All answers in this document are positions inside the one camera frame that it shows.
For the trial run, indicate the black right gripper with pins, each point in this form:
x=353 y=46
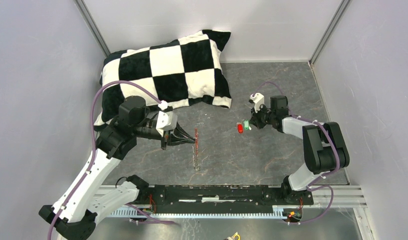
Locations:
x=254 y=118

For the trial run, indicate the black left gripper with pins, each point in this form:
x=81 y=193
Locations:
x=167 y=135

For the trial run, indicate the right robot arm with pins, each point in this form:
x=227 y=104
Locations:
x=325 y=150

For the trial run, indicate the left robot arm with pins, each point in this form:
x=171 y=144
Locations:
x=76 y=214

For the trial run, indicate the yellow carabiner with keys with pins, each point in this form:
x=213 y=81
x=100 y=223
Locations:
x=235 y=236

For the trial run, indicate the black white checkered pillow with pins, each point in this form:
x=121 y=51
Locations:
x=183 y=72

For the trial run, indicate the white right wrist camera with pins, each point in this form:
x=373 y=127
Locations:
x=258 y=100

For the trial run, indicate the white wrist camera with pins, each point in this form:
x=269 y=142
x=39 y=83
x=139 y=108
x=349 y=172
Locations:
x=166 y=121
x=258 y=100

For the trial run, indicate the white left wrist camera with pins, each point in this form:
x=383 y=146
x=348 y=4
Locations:
x=166 y=121

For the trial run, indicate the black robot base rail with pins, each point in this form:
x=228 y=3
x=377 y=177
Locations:
x=217 y=199

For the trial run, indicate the grey slotted cable duct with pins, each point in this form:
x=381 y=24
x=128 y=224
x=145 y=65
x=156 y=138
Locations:
x=128 y=212

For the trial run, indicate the aluminium corner post right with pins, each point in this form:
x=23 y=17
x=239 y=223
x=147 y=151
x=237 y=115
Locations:
x=329 y=31

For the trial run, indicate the aluminium corner post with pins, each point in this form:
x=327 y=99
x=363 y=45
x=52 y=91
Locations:
x=329 y=31
x=88 y=18

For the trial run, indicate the aluminium corner post left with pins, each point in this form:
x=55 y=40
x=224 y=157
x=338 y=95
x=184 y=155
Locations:
x=88 y=18

